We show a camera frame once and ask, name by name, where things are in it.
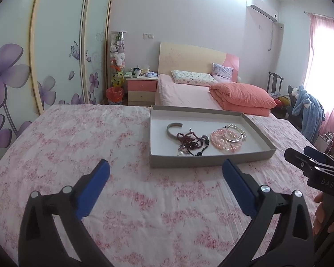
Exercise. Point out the pink curtain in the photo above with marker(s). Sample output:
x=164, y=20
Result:
x=328, y=69

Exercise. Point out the person's right hand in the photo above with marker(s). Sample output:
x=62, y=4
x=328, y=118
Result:
x=321, y=221

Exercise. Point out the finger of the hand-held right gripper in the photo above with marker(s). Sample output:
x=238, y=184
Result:
x=320, y=155
x=299, y=160

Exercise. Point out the white wall socket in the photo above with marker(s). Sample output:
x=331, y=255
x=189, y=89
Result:
x=149, y=36

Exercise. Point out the dark wooden chair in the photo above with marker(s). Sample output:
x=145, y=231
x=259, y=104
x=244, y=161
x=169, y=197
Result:
x=275, y=82

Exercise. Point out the grey cardboard tray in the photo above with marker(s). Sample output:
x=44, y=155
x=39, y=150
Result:
x=211, y=158

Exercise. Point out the pink bed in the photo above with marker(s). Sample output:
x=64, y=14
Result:
x=183, y=94

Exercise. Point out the beige and pink headboard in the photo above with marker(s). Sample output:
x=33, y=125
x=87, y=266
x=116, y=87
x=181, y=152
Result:
x=189, y=57

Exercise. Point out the pink and beige nightstand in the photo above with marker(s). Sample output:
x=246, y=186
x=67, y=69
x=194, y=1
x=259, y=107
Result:
x=141, y=90

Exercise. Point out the floral white pillow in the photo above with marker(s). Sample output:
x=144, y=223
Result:
x=193, y=78

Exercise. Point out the small purple pillow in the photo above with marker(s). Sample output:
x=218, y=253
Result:
x=222, y=72

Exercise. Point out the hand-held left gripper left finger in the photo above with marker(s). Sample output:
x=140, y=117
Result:
x=91, y=190

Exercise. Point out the wardrobe with purple flower doors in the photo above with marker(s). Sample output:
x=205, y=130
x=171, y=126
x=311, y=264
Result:
x=53, y=55

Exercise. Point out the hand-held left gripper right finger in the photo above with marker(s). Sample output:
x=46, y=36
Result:
x=239, y=190

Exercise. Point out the blue plush garment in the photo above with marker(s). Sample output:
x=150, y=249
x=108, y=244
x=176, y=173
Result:
x=309, y=111

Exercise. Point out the red trash bin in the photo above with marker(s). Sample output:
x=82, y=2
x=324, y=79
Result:
x=114, y=96

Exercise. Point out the plush toy display tube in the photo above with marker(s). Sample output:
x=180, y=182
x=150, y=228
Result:
x=118, y=58

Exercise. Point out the thin silver bangle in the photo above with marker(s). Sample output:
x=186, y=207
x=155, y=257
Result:
x=233, y=136

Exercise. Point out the pink floral tablecloth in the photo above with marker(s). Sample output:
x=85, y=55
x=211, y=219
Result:
x=100, y=133

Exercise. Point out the white air conditioner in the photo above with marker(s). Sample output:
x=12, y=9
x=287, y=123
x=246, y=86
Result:
x=261, y=7

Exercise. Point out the folded orange quilt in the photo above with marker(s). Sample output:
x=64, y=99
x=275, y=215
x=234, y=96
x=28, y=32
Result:
x=242, y=96

